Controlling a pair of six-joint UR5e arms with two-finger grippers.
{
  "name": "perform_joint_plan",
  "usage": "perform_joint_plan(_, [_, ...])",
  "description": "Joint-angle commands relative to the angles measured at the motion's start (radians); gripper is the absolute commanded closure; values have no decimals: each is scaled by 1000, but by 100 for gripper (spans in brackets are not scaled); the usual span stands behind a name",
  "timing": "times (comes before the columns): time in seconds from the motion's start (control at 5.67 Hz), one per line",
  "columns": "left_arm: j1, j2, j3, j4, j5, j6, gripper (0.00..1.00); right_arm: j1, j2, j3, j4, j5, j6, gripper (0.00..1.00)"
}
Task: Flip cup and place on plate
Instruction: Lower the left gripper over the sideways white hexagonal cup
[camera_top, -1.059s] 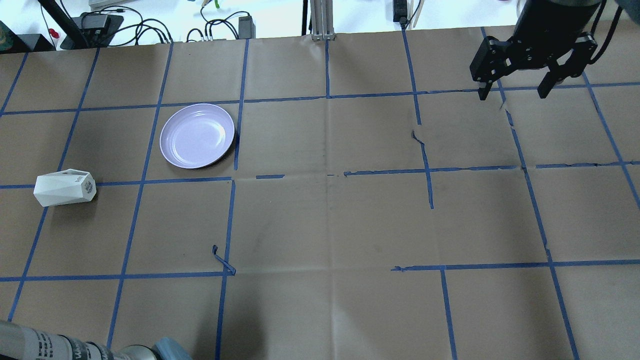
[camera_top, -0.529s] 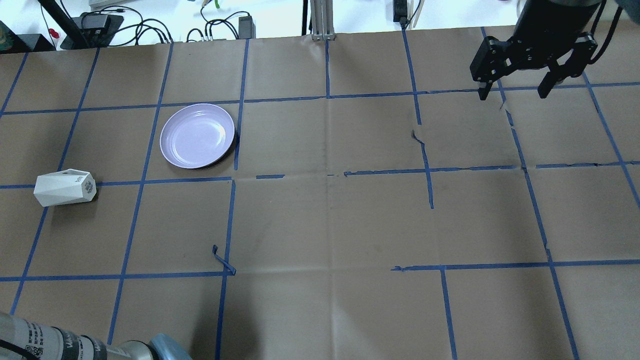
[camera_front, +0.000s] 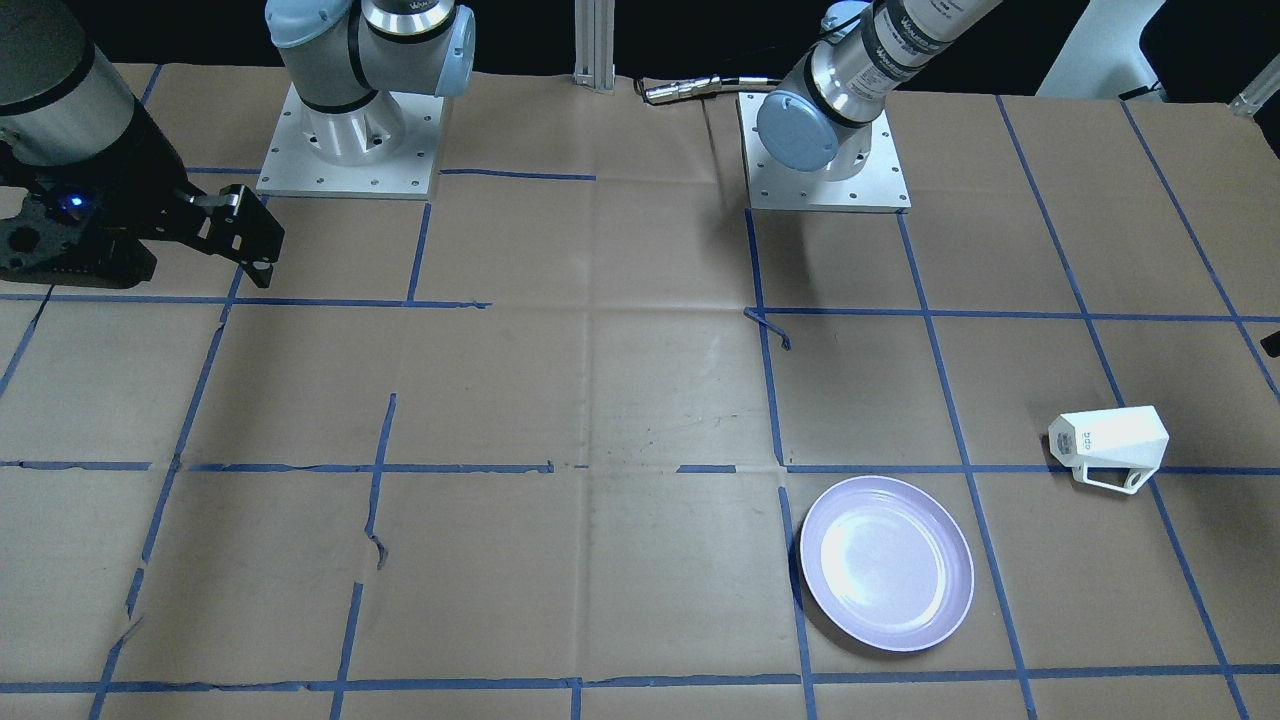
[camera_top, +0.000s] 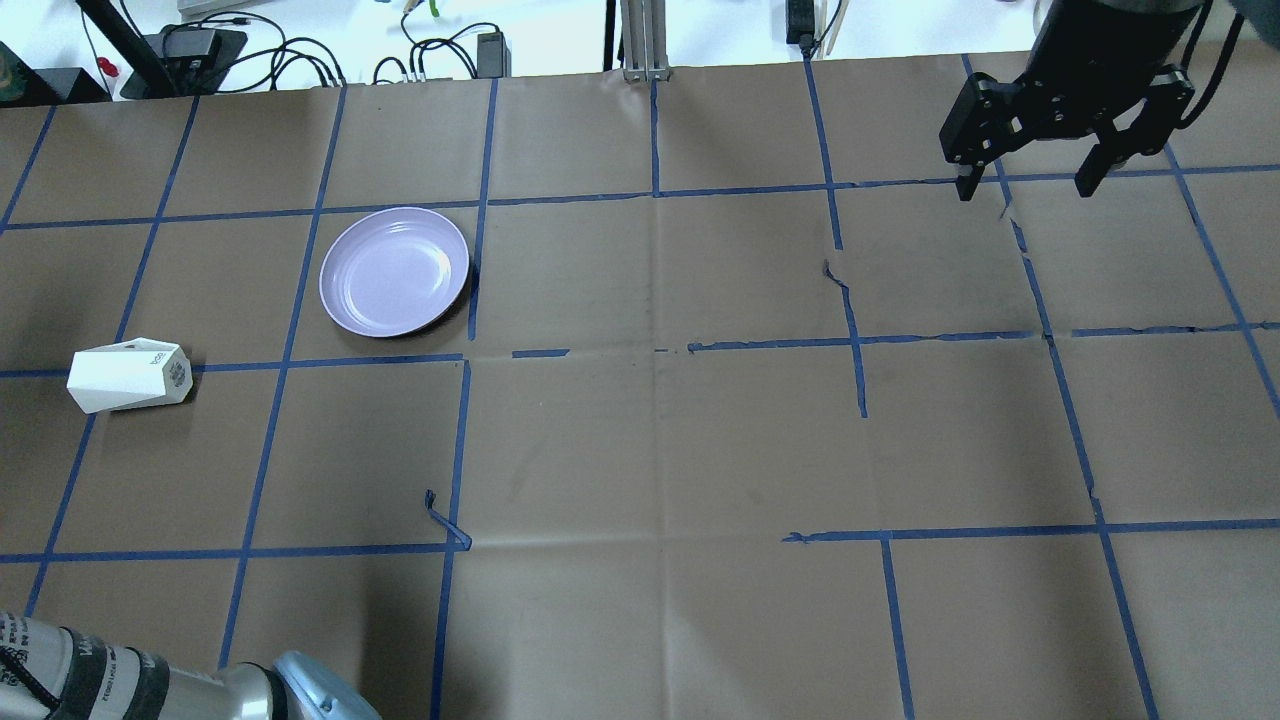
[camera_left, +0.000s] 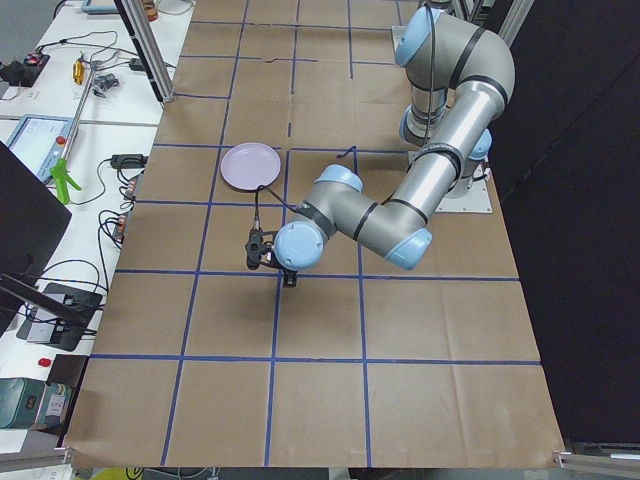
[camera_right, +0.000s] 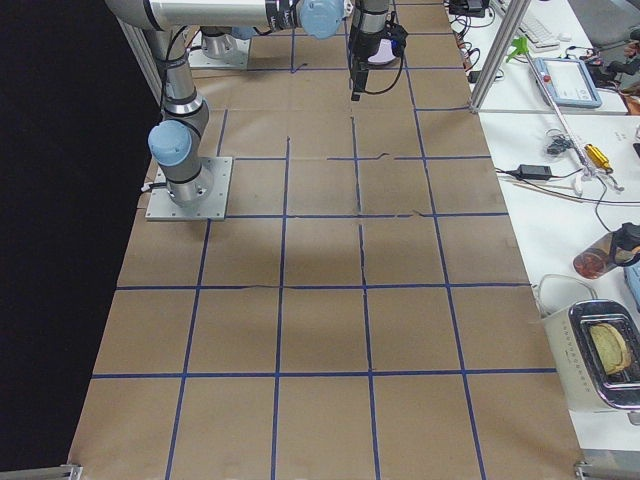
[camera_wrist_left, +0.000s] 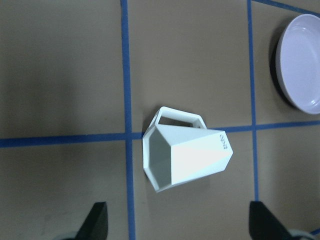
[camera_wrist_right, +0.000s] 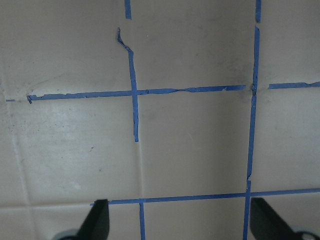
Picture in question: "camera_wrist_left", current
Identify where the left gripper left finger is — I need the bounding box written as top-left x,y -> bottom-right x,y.
75,202 -> 109,240

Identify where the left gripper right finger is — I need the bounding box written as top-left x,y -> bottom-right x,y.
249,201 -> 292,240

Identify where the white faceted cup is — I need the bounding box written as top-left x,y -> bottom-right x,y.
142,106 -> 233,193

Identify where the lavender plate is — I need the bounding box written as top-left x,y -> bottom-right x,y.
275,14 -> 320,115

